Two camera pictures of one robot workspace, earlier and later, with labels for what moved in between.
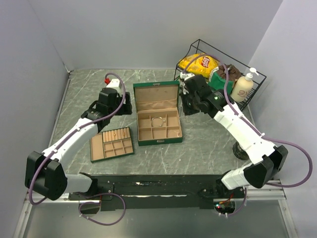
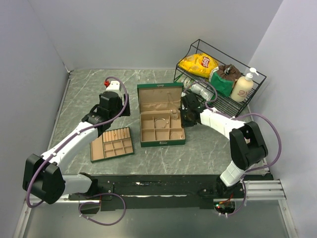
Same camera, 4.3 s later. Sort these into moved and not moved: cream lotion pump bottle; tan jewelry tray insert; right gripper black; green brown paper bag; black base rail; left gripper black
Moved: right gripper black
Not moved: left gripper black; black base rail; cream lotion pump bottle; green brown paper bag; tan jewelry tray insert
